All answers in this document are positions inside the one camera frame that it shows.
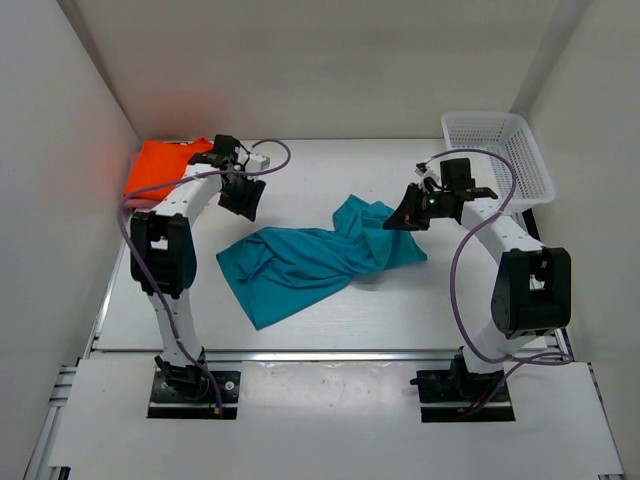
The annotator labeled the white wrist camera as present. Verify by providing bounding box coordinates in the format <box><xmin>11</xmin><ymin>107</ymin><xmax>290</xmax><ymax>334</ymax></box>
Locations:
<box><xmin>241</xmin><ymin>153</ymin><xmax>271</xmax><ymax>174</ymax></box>
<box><xmin>415</xmin><ymin>159</ymin><xmax>441</xmax><ymax>192</ymax></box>

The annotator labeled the teal t shirt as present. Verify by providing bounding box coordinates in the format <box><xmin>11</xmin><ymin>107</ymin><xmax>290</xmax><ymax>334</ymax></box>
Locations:
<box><xmin>216</xmin><ymin>195</ymin><xmax>427</xmax><ymax>330</ymax></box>

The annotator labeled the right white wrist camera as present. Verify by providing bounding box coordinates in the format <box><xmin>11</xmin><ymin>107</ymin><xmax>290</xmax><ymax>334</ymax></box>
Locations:
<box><xmin>415</xmin><ymin>159</ymin><xmax>441</xmax><ymax>192</ymax></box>

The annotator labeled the white plastic basket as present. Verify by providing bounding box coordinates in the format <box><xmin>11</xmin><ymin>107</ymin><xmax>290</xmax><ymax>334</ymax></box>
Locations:
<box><xmin>441</xmin><ymin>111</ymin><xmax>556</xmax><ymax>213</ymax></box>

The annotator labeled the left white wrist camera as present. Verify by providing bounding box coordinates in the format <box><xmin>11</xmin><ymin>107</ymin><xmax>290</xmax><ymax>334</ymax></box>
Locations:
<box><xmin>241</xmin><ymin>153</ymin><xmax>271</xmax><ymax>174</ymax></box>

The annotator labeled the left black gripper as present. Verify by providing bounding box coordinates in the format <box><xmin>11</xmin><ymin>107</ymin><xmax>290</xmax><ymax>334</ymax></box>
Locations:
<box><xmin>217</xmin><ymin>169</ymin><xmax>266</xmax><ymax>221</ymax></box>

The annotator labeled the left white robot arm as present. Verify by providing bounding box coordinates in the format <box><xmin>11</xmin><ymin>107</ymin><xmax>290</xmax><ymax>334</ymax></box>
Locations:
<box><xmin>128</xmin><ymin>135</ymin><xmax>271</xmax><ymax>400</ymax></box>

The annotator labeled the aluminium frame rail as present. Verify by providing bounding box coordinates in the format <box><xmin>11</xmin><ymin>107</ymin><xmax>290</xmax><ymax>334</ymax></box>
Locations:
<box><xmin>30</xmin><ymin>212</ymin><xmax>626</xmax><ymax>479</ymax></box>

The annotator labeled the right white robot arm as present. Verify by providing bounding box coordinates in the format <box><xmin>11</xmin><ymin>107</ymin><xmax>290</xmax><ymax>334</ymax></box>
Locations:
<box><xmin>383</xmin><ymin>149</ymin><xmax>571</xmax><ymax>400</ymax></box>

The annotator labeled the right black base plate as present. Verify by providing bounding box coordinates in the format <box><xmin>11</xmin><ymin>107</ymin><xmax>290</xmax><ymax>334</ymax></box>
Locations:
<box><xmin>410</xmin><ymin>370</ymin><xmax>516</xmax><ymax>423</ymax></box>

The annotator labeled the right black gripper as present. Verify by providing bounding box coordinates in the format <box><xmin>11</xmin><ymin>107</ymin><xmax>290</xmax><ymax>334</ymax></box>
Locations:
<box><xmin>383</xmin><ymin>183</ymin><xmax>448</xmax><ymax>231</ymax></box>

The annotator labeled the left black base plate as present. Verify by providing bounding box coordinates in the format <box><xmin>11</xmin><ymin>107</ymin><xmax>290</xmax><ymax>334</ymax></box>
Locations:
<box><xmin>147</xmin><ymin>356</ymin><xmax>241</xmax><ymax>420</ymax></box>

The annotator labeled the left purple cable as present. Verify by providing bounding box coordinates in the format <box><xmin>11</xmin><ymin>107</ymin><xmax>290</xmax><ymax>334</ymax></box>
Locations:
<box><xmin>116</xmin><ymin>139</ymin><xmax>293</xmax><ymax>409</ymax></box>

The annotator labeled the pink t shirt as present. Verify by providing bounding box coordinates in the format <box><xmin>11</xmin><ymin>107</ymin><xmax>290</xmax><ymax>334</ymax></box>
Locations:
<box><xmin>122</xmin><ymin>152</ymin><xmax>160</xmax><ymax>209</ymax></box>

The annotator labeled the orange t shirt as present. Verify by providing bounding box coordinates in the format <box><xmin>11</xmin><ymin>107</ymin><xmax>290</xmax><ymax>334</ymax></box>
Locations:
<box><xmin>123</xmin><ymin>138</ymin><xmax>213</xmax><ymax>195</ymax></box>

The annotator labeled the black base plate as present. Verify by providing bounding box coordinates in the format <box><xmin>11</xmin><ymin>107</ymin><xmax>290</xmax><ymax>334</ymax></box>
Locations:
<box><xmin>410</xmin><ymin>370</ymin><xmax>516</xmax><ymax>423</ymax></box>
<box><xmin>147</xmin><ymin>356</ymin><xmax>241</xmax><ymax>420</ymax></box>

